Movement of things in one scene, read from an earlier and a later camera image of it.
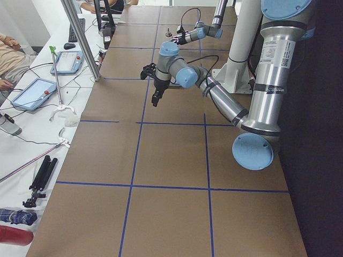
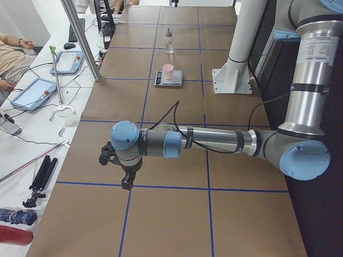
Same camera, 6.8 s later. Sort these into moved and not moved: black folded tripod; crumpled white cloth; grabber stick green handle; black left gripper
Moved: black left gripper
Not moved: black folded tripod; crumpled white cloth; grabber stick green handle
